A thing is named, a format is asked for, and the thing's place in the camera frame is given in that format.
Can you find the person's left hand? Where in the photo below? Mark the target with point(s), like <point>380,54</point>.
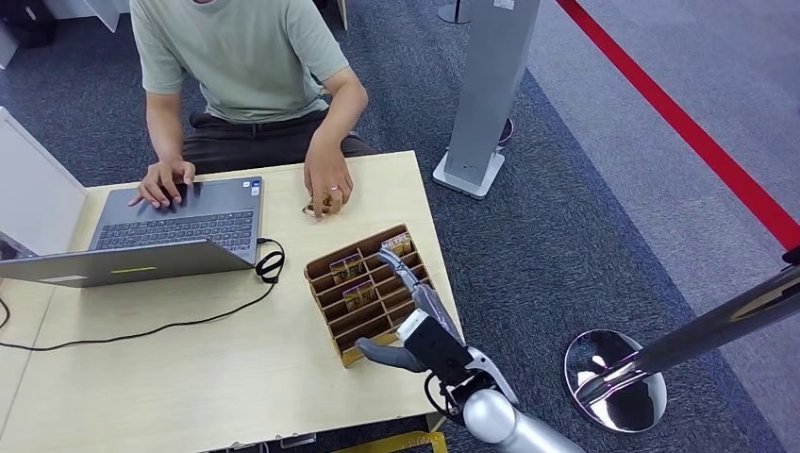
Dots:
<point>328,175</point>

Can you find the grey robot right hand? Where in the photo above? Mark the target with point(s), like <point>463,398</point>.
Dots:
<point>431,300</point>

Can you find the person's right hand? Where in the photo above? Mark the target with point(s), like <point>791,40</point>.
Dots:
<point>164,181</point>

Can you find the gold patterned card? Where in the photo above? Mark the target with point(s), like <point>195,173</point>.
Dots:
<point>397,244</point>
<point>359,295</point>
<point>345,267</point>
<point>309,209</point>

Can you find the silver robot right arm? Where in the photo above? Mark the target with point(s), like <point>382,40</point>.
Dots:
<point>494,419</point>

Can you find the person's left forearm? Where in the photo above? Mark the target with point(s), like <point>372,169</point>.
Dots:
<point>340,115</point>

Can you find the person's right forearm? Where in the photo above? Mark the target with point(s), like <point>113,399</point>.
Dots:
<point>164,128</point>

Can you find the brown slotted card holder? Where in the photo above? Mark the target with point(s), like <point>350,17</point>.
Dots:
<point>350,325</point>

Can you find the person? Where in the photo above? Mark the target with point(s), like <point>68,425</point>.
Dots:
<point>244,56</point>

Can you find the grey laptop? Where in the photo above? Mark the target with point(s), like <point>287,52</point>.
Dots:
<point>187,216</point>

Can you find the white partition panel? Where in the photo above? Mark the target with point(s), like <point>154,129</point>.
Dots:
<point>34,187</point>

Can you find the dark round base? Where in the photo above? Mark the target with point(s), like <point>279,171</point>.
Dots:
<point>506,132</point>

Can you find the grey upright pillar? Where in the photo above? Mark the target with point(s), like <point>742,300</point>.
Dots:
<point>490,87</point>

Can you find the white furniture panel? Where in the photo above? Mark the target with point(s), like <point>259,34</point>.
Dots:
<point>94,9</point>

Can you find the grey round stand base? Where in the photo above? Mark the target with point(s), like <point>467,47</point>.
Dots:
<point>453,14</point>

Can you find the chrome stanchion base disc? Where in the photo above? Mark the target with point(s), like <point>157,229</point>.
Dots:
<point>615,400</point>

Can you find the chrome stanchion pole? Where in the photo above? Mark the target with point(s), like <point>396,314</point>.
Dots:
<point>719,325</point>

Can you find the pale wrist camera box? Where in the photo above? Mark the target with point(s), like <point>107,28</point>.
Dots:
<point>411,326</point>

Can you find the white pillar base plate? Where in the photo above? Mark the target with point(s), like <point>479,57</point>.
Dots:
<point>465,182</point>

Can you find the yellow metal frame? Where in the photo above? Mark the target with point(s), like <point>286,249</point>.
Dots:
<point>400,444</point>

